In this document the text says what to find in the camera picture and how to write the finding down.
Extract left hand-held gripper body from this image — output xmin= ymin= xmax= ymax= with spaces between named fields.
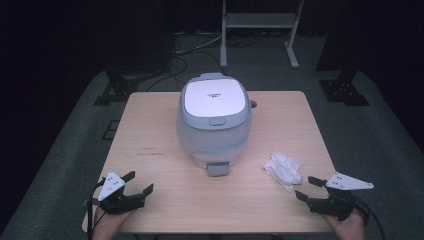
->
xmin=96 ymin=170 xmax=147 ymax=215

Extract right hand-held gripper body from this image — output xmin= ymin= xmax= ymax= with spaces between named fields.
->
xmin=306 ymin=171 xmax=375 ymax=222

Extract white tissue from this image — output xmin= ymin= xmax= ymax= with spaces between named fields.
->
xmin=263 ymin=151 xmax=304 ymax=193

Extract white grey pedal bin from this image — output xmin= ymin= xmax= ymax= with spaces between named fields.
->
xmin=176 ymin=72 xmax=253 ymax=178

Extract person's left hand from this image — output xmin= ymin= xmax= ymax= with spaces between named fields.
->
xmin=91 ymin=206 xmax=135 ymax=240

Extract person's right hand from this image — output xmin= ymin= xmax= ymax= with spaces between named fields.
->
xmin=321 ymin=209 xmax=368 ymax=240

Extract dark floor socket box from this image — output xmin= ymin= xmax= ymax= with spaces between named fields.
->
xmin=101 ymin=119 xmax=121 ymax=141

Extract black stand base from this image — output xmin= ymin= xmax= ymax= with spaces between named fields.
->
xmin=92 ymin=68 xmax=168 ymax=107
xmin=318 ymin=69 xmax=371 ymax=107

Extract white metal stand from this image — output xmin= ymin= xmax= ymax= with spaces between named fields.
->
xmin=219 ymin=0 xmax=305 ymax=70

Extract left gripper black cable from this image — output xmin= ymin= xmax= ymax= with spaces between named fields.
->
xmin=86 ymin=179 xmax=106 ymax=240

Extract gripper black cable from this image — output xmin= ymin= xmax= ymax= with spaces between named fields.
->
xmin=352 ymin=195 xmax=387 ymax=240
xmin=86 ymin=179 xmax=106 ymax=240

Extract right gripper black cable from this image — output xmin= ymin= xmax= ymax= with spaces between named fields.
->
xmin=352 ymin=195 xmax=387 ymax=240

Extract black floor cables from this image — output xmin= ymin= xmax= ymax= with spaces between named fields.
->
xmin=145 ymin=32 xmax=224 ymax=93

